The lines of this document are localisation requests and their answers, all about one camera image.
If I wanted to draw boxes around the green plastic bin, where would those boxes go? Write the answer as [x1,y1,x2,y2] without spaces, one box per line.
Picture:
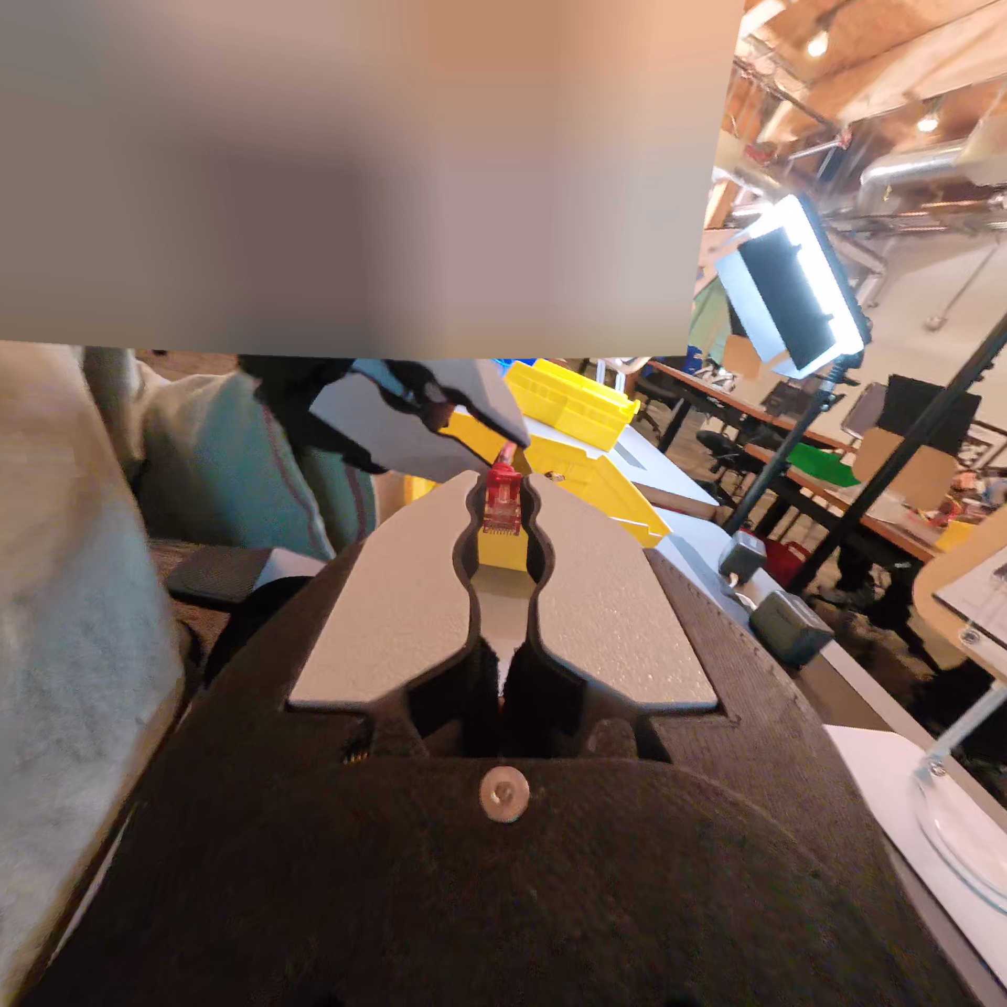
[787,441,860,489]

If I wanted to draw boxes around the silver ventilation duct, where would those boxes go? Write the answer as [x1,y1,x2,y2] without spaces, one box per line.
[858,137,1007,213]

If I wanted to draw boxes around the person's pale sweater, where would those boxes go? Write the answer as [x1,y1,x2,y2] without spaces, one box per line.
[0,345,190,1007]

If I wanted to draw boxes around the wooden office table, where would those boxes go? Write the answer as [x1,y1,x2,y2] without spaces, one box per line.
[743,441,977,567]
[645,358,854,457]

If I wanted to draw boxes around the small grey power box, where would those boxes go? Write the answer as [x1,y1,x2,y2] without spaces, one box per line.
[717,529,769,590]

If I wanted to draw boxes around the grey desk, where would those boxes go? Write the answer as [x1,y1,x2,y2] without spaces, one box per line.
[472,507,1007,1007]

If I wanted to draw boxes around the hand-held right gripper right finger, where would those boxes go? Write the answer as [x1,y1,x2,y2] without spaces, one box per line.
[526,470,721,709]

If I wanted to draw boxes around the instruction sign on white stand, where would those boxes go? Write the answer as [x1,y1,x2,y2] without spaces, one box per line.
[826,515,1007,922]

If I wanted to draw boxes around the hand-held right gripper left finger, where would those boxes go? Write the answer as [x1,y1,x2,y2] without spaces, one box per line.
[287,469,483,714]

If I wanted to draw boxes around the yellow plastic bin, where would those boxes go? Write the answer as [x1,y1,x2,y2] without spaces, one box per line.
[403,405,673,571]
[503,358,642,453]

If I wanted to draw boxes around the large grey power box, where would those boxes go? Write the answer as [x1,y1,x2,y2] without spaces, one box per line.
[749,590,837,670]

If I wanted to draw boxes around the red container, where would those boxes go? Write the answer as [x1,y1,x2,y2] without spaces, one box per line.
[762,537,813,590]

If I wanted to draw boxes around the red ethernet cable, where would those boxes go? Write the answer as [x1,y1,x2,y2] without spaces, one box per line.
[481,441,526,538]

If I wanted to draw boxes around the studio light on stand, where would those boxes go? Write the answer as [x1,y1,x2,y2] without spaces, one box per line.
[712,192,1007,599]

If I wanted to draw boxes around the computer monitor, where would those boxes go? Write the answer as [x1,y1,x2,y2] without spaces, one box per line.
[880,373,984,456]

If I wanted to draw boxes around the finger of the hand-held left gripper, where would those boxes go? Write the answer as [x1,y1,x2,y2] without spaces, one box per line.
[309,373,489,483]
[378,358,533,451]

